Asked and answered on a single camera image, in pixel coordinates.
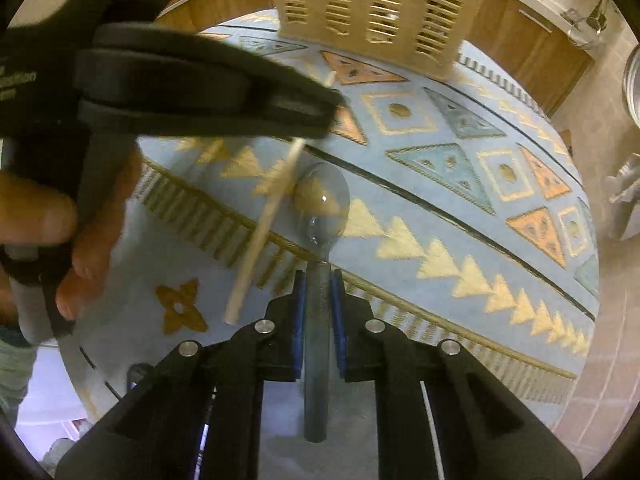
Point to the person's grey trousers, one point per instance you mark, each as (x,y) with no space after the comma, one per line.
(15,375)

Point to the blue patterned tablecloth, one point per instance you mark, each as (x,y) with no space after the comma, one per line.
(450,210)

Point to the metal spoon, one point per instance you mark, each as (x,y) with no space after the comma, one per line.
(317,410)

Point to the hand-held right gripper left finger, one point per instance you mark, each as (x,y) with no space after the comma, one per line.
(299,320)

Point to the yellow plastic slotted basket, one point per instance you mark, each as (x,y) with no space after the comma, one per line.
(380,0)

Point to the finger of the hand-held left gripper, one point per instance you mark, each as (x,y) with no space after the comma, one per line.
(200,120)
(200,70)

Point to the person's left hand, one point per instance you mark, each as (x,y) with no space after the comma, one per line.
(100,230)

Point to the wooden chopstick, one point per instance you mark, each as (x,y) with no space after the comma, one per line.
(260,230)

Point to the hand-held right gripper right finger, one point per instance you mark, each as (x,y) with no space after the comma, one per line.
(339,320)

